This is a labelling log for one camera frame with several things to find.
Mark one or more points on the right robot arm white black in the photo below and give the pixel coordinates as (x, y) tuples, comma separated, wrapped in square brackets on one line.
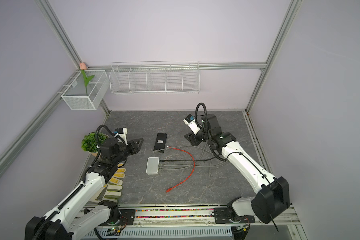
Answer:
[(272, 194)]

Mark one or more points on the white wire wall shelf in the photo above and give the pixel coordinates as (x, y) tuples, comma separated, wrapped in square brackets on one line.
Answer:
[(155, 77)]

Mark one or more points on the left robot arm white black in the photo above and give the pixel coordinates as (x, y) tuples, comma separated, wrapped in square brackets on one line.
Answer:
[(60, 222)]

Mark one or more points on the pink tulip artificial flower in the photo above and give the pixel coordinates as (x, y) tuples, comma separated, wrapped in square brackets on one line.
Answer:
[(86, 78)]

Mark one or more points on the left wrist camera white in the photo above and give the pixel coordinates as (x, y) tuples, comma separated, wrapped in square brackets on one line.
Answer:
[(121, 135)]

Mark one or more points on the yellow white work glove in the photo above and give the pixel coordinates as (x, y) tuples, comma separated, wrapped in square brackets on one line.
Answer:
[(111, 191)]

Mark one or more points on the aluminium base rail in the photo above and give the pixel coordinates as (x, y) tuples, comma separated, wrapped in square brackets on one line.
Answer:
[(178, 216)]

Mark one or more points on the black network switch box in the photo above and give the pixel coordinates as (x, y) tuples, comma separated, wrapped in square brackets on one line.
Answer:
[(160, 143)]

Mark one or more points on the green potted plant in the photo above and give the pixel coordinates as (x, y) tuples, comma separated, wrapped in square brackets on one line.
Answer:
[(90, 144)]

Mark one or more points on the white network switch box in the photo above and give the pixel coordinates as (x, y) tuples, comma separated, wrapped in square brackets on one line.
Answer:
[(153, 165)]

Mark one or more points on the white mesh wall basket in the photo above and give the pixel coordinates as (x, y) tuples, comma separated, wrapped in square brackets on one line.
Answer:
[(75, 96)]

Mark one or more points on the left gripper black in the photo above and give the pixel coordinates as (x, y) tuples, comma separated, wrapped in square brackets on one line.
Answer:
[(133, 145)]

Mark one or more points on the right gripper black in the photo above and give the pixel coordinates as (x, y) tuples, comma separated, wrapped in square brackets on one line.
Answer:
[(193, 139)]

